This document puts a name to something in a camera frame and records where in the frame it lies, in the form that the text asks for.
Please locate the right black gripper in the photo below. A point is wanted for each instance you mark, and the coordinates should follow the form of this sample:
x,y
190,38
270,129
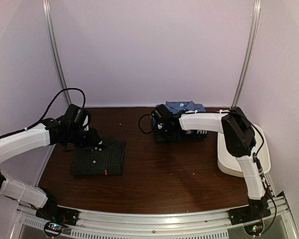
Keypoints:
x,y
158,136

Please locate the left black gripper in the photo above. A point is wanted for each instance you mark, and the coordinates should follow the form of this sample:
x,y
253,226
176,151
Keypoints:
x,y
92,140

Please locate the dark blue printed shirt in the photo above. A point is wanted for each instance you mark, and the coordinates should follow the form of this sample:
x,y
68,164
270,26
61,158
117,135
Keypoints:
x,y
180,135

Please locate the blue checked shirt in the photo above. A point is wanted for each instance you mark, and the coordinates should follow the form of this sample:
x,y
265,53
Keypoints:
x,y
177,107

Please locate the dark striped long sleeve shirt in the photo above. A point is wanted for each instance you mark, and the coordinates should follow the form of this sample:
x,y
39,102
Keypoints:
x,y
108,160

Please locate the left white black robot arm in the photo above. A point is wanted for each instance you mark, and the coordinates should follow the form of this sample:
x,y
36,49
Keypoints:
x,y
70,128

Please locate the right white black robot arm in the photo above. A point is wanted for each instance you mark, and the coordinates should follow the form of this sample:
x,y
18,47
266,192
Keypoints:
x,y
239,134

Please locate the white plastic bin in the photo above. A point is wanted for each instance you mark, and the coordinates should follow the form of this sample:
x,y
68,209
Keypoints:
x,y
228,163

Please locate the left circuit board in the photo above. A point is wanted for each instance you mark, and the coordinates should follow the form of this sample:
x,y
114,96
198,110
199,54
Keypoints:
x,y
53,229

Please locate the circuit board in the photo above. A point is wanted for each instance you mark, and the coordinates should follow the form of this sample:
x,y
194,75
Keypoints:
x,y
254,229
53,229

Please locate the right circuit board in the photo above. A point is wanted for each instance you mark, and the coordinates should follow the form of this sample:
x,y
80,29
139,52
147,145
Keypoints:
x,y
254,229

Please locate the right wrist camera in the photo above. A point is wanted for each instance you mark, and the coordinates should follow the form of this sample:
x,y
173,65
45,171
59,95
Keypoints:
x,y
160,125

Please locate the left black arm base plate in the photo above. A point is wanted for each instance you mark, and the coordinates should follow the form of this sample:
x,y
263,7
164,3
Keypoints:
x,y
62,216

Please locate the front aluminium rail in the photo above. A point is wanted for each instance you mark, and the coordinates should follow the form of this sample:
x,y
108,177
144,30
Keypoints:
x,y
214,224

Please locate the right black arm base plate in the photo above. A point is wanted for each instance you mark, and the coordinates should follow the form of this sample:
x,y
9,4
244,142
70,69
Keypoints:
x,y
247,214

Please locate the right aluminium frame post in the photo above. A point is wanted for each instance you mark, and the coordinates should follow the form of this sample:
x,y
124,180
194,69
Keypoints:
x,y
254,27

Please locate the aluminium frame post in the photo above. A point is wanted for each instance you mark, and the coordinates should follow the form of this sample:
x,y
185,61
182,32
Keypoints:
x,y
254,27
53,44

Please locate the left aluminium frame post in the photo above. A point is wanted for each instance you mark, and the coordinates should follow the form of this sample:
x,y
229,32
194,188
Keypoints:
x,y
53,44

